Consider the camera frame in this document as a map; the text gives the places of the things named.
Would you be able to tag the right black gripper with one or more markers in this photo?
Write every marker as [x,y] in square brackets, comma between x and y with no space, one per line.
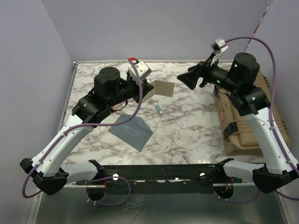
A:
[190,78]

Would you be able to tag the beige letter paper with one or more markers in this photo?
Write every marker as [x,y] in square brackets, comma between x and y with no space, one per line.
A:
[161,88]

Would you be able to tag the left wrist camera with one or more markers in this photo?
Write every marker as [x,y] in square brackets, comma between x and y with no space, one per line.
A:
[143,69]

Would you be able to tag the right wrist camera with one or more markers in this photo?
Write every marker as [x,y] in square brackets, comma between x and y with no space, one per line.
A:
[219,46]

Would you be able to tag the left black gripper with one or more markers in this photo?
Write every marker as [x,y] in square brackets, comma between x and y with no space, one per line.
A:
[146,88]

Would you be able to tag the green white glue stick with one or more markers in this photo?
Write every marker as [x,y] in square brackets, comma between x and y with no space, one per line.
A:
[158,108]

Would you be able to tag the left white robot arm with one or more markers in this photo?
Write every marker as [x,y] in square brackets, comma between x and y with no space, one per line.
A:
[46,169]

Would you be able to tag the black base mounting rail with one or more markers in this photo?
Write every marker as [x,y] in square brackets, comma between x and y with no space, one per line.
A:
[159,179]

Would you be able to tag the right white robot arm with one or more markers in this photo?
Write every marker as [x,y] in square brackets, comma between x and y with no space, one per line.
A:
[253,105]

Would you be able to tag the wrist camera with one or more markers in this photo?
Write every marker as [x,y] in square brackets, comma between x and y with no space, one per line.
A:
[143,69]
[219,46]

